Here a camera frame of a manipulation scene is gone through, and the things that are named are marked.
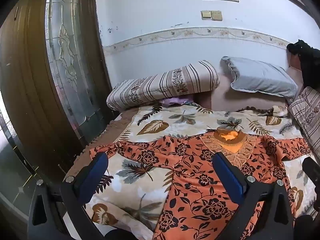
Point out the pink bed sheet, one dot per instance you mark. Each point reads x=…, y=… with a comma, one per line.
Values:
x=225, y=100

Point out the beige wall switch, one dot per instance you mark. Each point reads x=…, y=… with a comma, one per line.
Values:
x=217, y=15
x=206, y=15

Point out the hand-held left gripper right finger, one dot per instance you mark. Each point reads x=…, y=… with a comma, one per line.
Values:
x=230, y=177

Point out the wooden door with glass panel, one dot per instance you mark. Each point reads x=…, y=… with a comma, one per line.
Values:
x=25, y=80

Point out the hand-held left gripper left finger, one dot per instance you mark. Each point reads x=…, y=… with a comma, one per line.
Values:
x=93, y=172

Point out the striped floral bolster pillow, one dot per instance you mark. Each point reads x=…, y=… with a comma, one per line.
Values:
x=162, y=85

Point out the grey ruffled pillow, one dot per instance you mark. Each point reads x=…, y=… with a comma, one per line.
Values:
x=262, y=77

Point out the purple cloth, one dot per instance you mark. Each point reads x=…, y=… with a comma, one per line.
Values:
x=172, y=101

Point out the dark cloth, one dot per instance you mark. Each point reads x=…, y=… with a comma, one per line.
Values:
x=308, y=62

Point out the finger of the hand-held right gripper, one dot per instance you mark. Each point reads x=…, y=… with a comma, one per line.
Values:
x=311, y=167

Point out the leaf print blanket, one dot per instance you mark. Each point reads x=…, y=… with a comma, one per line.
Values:
x=140, y=165

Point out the orange floral blouse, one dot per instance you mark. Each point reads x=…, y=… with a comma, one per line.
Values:
x=190, y=175

